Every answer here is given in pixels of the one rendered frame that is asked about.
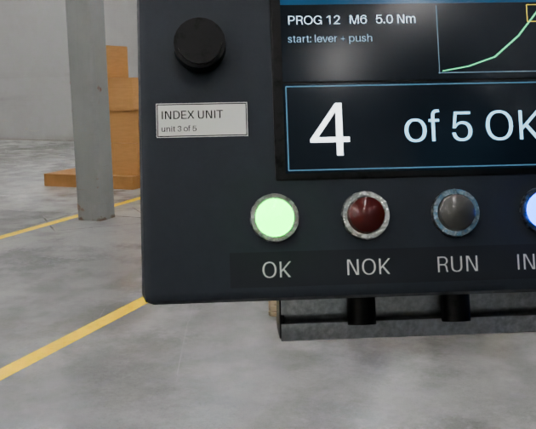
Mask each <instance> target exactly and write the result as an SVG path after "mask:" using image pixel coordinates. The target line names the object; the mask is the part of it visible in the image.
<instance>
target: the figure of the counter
mask: <svg viewBox="0 0 536 429"><path fill-rule="evenodd" d="M282 86H283V110H284V135H285V160H286V174H301V173H336V172H370V171H376V154H375V135H374V116H373V83H286V84H283V85H282Z"/></svg>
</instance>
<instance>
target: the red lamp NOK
mask: <svg viewBox="0 0 536 429"><path fill-rule="evenodd" d="M341 220H342V223H343V226H344V228H345V229H346V230H347V231H348V232H349V233H350V234H351V235H352V236H353V237H355V238H359V239H362V240H369V239H373V238H376V237H378V236H379V235H380V234H382V233H383V231H384V230H385V229H386V227H387V226H388V223H389V220H390V210H389V208H388V205H387V203H386V202H385V200H384V199H383V198H382V197H381V196H380V195H378V194H376V193H374V192H366V191H363V192H356V193H354V194H352V195H351V196H349V197H348V198H347V199H346V200H345V203H344V204H343V207H342V209H341Z"/></svg>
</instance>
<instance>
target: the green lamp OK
mask: <svg viewBox="0 0 536 429"><path fill-rule="evenodd" d="M250 224H251V227H252V229H253V230H254V232H255V234H256V235H257V236H258V237H260V238H261V239H263V240H265V241H267V242H270V243H278V242H282V241H284V240H287V239H288V238H289V237H291V236H292V235H293V234H294V232H295V231H296V229H297V227H298V224H299V212H298V210H297V207H296V206H295V204H294V202H293V201H292V200H291V199H289V198H288V197H286V196H284V195H282V194H277V193H272V194H267V195H264V196H263V197H261V198H259V199H258V200H257V201H256V202H255V203H254V206H253V207H252V209H251V212H250Z"/></svg>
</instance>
